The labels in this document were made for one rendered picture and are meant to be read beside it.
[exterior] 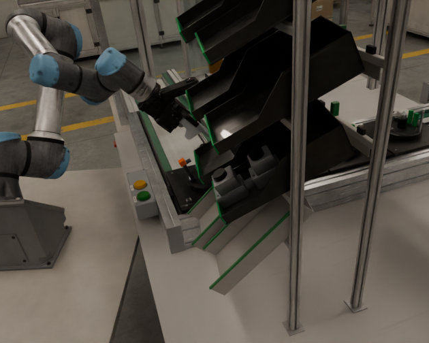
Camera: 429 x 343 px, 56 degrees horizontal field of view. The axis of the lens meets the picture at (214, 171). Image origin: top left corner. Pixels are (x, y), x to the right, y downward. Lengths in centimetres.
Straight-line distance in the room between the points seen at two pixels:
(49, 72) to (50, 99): 36
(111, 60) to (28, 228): 52
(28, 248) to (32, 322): 22
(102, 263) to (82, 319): 20
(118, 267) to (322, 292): 58
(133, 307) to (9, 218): 118
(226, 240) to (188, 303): 21
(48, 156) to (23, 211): 26
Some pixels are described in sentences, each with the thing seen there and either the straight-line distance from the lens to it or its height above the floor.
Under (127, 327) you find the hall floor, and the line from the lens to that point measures 221.
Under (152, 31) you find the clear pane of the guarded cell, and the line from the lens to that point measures 248.
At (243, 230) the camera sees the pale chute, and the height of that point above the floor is 106.
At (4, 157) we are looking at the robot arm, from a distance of 135.
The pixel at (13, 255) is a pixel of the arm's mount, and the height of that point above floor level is 92.
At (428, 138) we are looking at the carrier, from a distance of 161.
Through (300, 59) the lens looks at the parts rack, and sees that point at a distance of 63.
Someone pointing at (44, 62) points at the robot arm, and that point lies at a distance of 109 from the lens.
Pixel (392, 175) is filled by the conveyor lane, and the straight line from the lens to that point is 146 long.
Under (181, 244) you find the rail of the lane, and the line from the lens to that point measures 122.
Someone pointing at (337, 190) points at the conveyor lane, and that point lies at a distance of 135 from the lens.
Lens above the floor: 170
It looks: 33 degrees down
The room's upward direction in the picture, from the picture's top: 6 degrees counter-clockwise
